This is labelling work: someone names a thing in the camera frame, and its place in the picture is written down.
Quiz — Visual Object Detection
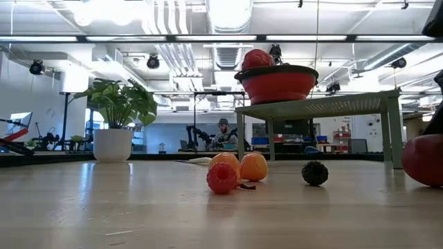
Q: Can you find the red colander with grey rim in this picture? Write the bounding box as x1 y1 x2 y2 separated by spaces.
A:
234 64 320 106

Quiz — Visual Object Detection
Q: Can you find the large bright red fruit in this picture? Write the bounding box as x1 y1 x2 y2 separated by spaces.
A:
241 48 274 71

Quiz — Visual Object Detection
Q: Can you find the dark red round fruit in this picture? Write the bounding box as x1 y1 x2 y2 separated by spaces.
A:
401 133 443 189

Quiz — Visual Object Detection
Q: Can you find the person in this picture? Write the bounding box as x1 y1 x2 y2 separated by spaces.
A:
211 118 240 149

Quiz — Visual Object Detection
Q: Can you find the orange apricot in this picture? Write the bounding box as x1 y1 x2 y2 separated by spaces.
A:
239 153 269 183
208 152 257 191

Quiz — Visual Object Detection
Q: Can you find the red raspberry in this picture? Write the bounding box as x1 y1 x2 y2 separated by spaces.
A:
206 162 239 195

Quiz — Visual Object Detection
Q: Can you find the black beam with light strips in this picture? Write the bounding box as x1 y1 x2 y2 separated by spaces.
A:
0 33 443 44

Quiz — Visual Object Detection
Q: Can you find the green perforated metal shelf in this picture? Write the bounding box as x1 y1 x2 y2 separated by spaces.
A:
235 89 404 170

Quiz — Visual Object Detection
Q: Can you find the blackberry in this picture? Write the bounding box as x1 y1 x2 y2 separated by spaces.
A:
301 160 329 187

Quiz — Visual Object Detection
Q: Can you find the green plant in white pot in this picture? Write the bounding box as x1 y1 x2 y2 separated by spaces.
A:
73 77 159 163

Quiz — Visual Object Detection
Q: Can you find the black overhead camera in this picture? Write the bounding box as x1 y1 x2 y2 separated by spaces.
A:
269 44 283 66

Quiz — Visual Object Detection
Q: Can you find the silver ventilation duct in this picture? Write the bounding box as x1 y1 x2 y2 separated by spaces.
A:
206 0 253 70

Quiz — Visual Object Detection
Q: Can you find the black aluminium table frame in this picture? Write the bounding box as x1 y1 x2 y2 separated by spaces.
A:
0 151 404 169

